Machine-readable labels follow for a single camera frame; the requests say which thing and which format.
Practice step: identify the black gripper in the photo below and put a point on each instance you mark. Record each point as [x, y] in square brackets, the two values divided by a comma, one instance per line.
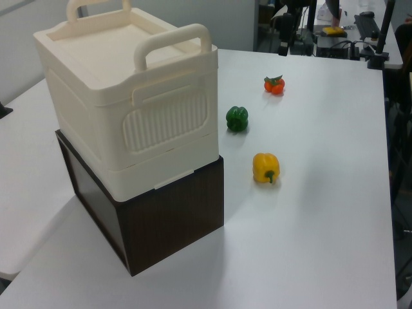
[286, 29]

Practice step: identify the cream plastic storage cabinet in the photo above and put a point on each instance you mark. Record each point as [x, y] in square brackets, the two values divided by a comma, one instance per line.
[106, 106]

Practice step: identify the orange tangerine cluster with leaves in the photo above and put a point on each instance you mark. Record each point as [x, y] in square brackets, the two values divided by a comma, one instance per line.
[274, 85]

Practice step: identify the black monitor stand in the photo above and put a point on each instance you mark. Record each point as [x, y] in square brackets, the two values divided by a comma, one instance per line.
[311, 19]

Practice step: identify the black electronics box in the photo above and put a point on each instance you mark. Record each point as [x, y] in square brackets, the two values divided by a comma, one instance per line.
[334, 48]

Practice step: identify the yellow flat object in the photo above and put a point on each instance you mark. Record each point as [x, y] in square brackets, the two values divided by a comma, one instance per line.
[333, 31]

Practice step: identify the black computer keyboard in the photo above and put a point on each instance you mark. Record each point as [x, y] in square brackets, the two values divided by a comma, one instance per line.
[365, 27]

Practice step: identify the green bell pepper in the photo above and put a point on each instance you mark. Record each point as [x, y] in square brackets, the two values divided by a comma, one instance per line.
[237, 118]

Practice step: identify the black computer mouse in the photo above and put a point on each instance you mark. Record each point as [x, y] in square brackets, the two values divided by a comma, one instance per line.
[367, 14]

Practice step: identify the yellow bell pepper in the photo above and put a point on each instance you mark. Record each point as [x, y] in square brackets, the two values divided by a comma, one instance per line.
[265, 165]

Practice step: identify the dark brown wooden box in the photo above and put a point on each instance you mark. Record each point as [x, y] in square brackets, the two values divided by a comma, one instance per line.
[174, 209]

